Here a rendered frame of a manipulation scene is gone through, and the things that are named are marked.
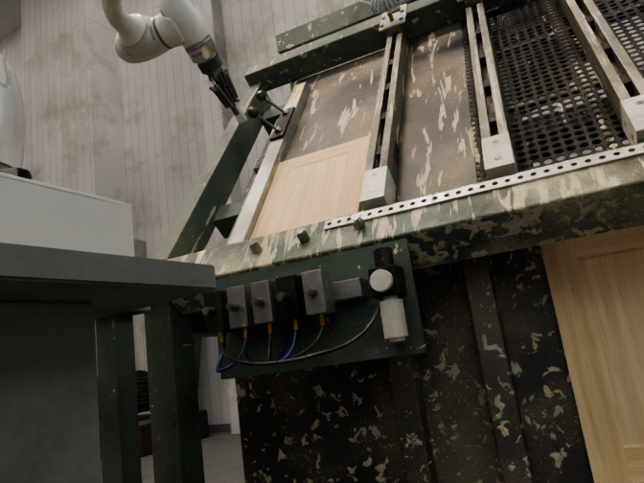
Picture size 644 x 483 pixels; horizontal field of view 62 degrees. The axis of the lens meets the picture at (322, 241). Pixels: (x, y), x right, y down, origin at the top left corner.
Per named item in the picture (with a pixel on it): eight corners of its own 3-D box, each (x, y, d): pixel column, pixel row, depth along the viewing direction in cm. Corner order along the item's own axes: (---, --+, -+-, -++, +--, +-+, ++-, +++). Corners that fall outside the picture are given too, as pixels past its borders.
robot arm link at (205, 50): (179, 52, 162) (190, 69, 165) (204, 41, 159) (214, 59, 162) (190, 40, 169) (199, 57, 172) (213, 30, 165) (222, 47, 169)
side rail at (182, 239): (172, 288, 156) (149, 263, 149) (261, 107, 236) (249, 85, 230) (188, 285, 153) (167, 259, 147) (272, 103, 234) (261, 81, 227)
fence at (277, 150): (233, 258, 143) (225, 247, 140) (299, 94, 212) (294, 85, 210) (249, 254, 141) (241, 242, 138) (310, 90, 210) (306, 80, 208)
